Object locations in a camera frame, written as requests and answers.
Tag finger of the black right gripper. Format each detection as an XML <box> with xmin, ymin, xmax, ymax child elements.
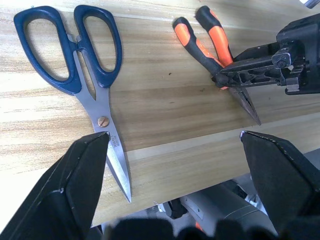
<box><xmin>233</xmin><ymin>41</ymin><xmax>281</xmax><ymax>62</ymax></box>
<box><xmin>216</xmin><ymin>55</ymin><xmax>284</xmax><ymax>89</ymax></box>

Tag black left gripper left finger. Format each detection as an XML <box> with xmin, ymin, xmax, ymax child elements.
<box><xmin>0</xmin><ymin>131</ymin><xmax>111</xmax><ymax>240</ymax></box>

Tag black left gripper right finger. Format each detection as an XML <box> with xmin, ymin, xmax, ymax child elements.
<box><xmin>239</xmin><ymin>130</ymin><xmax>320</xmax><ymax>236</ymax></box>

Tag orange black needle-nose pliers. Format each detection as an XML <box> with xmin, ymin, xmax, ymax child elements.
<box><xmin>172</xmin><ymin>5</ymin><xmax>262</xmax><ymax>126</ymax></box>

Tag silver metal rod end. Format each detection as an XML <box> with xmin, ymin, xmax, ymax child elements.
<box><xmin>299</xmin><ymin>0</ymin><xmax>319</xmax><ymax>9</ymax></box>

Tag silver robot body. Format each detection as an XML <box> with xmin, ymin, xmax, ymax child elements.
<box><xmin>157</xmin><ymin>179</ymin><xmax>277</xmax><ymax>240</ymax></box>

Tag blue-handled steel scissors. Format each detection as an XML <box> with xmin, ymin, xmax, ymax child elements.
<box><xmin>13</xmin><ymin>4</ymin><xmax>133</xmax><ymax>204</ymax></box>

